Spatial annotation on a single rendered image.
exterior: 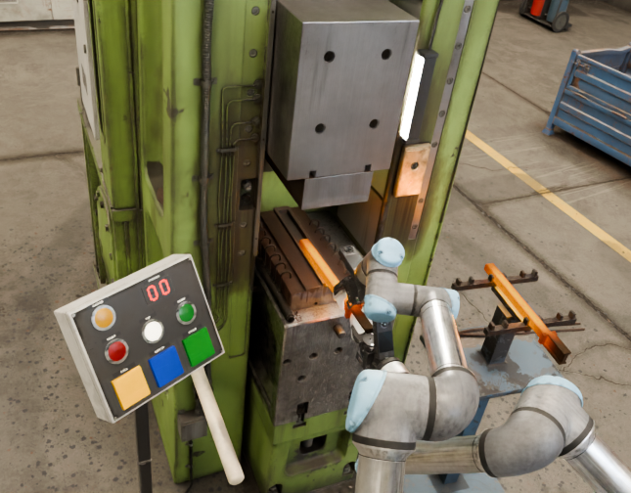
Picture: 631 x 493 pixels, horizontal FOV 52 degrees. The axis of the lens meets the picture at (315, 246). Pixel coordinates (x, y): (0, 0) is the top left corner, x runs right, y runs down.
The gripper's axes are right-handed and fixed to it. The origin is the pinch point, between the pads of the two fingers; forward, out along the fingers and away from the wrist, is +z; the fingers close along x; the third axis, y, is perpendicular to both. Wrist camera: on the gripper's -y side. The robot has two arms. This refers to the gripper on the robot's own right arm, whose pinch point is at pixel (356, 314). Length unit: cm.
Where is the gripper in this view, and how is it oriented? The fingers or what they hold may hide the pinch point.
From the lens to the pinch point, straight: 180.7
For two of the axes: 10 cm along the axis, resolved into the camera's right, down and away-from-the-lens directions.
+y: -0.9, 8.2, 5.7
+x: 9.2, -1.5, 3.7
